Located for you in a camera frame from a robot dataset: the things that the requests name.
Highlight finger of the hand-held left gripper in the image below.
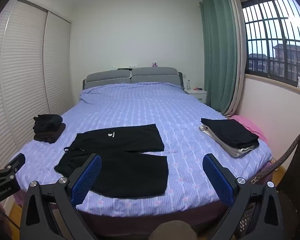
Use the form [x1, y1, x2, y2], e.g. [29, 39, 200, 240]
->
[4, 153, 26, 173]

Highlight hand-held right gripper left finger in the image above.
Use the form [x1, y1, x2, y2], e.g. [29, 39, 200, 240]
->
[19, 153, 102, 240]

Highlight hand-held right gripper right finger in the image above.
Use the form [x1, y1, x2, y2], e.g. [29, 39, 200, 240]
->
[202, 153, 284, 240]

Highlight black pants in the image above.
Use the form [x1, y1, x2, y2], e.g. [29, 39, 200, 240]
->
[54, 123, 169, 198]

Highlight grey white folded garment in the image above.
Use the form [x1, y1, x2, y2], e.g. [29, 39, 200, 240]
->
[199, 125, 256, 158]

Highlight pile of dark clothes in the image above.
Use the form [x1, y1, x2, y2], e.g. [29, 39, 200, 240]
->
[33, 114, 66, 144]

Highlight black folded garment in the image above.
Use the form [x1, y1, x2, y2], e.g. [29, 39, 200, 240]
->
[201, 118, 260, 149]

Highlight pink cloth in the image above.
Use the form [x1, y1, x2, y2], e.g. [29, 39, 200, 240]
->
[229, 115, 267, 143]

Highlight brown wicker chair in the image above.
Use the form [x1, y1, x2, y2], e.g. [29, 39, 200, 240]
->
[234, 129, 300, 240]

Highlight wide louvred wardrobe door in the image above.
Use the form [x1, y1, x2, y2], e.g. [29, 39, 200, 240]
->
[0, 0, 50, 162]

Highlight white nightstand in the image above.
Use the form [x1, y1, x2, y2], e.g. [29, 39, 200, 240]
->
[186, 89, 208, 104]

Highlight bed with purple patterned sheet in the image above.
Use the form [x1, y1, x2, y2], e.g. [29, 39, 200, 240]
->
[10, 82, 274, 230]

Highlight narrow louvred wardrobe door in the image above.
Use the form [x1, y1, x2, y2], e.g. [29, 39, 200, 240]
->
[43, 11, 72, 116]

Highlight beige curtain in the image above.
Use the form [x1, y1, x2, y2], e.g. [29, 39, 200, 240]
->
[226, 0, 248, 117]

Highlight grey upholstered headboard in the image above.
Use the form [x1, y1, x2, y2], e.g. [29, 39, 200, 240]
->
[83, 67, 185, 91]

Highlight green curtain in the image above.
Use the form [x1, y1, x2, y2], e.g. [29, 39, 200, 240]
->
[199, 0, 243, 114]

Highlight window with dark grille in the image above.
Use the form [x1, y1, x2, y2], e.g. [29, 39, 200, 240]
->
[239, 0, 300, 92]

